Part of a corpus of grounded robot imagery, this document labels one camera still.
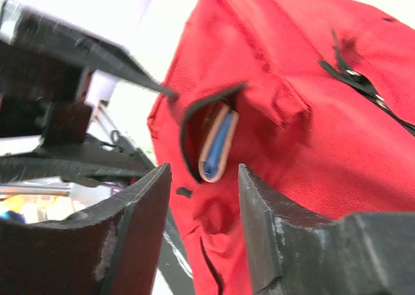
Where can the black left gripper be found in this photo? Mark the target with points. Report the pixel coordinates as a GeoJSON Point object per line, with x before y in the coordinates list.
{"type": "Point", "coordinates": [42, 95]}

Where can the red backpack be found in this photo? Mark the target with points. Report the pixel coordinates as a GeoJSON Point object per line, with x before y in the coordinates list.
{"type": "Point", "coordinates": [324, 90]}

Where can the brown leather wallet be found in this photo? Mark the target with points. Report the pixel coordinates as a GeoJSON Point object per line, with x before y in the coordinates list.
{"type": "Point", "coordinates": [218, 129]}

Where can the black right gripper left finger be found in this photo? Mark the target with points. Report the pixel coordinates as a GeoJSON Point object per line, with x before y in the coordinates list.
{"type": "Point", "coordinates": [112, 247]}

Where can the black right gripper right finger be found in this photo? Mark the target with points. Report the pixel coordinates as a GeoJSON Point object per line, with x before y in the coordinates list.
{"type": "Point", "coordinates": [292, 250]}

